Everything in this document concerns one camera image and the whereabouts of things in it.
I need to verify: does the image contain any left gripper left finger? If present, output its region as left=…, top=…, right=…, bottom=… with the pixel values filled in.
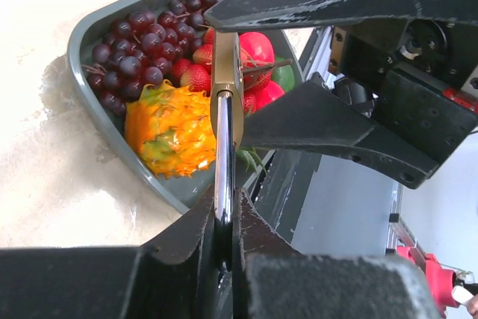
left=1, top=188, right=217, bottom=318

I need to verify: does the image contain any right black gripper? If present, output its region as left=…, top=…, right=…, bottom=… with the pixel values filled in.
left=242, top=19, right=477, bottom=189

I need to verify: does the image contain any dark red grapes bunch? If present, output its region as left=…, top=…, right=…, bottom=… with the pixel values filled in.
left=82, top=0, right=221, bottom=117

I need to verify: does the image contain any pink and white teleoperation handle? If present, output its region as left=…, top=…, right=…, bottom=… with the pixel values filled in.
left=385, top=185, right=477, bottom=318

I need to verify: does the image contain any orange horned melon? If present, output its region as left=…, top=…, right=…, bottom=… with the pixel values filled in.
left=125, top=80, right=216, bottom=179

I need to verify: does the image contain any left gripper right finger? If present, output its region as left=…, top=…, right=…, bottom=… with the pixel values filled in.
left=232, top=190, right=441, bottom=318

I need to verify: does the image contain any green avocado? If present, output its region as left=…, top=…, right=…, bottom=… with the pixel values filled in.
left=271, top=64, right=296, bottom=93

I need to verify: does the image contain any operator hand in background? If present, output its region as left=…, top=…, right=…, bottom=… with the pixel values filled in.
left=466, top=295, right=478, bottom=319

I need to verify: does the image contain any aluminium frame rail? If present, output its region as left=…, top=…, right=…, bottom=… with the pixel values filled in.
left=299, top=26, right=336, bottom=89

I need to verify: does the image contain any grey fruit tray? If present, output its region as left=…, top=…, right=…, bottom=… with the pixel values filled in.
left=66, top=0, right=305, bottom=215

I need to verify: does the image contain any lower red pomegranate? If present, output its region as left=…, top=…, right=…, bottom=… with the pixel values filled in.
left=254, top=81, right=285, bottom=111

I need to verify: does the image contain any red lychee cluster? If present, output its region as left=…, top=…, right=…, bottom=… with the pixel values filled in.
left=171, top=28, right=291, bottom=115

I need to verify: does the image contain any upper red pomegranate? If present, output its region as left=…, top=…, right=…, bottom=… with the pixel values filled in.
left=239, top=32, right=275, bottom=68

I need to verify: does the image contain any red pomegranate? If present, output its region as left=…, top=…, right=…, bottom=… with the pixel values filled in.
left=254, top=81, right=285, bottom=111
left=239, top=32, right=275, bottom=68

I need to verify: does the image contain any brass padlock with key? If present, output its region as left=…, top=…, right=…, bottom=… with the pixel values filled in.
left=210, top=31, right=244, bottom=272

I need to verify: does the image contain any green pineapple leaf top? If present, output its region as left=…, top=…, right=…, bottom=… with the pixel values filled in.
left=235, top=146, right=267, bottom=173

